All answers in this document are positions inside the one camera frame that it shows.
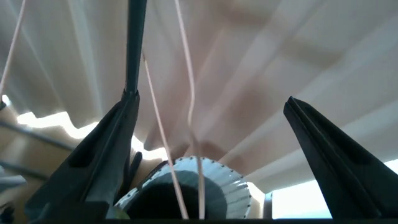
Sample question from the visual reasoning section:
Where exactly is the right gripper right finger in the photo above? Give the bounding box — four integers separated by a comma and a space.
282, 95, 398, 219

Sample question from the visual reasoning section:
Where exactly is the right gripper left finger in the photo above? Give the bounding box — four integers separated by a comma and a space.
24, 90, 141, 220

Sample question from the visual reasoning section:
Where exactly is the white laundry basket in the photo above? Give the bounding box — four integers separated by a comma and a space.
107, 155, 253, 220

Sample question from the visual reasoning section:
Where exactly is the black clothes rack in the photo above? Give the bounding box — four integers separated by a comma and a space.
0, 0, 148, 200

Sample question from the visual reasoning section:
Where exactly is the beige curtain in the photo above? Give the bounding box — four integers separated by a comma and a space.
0, 0, 398, 194

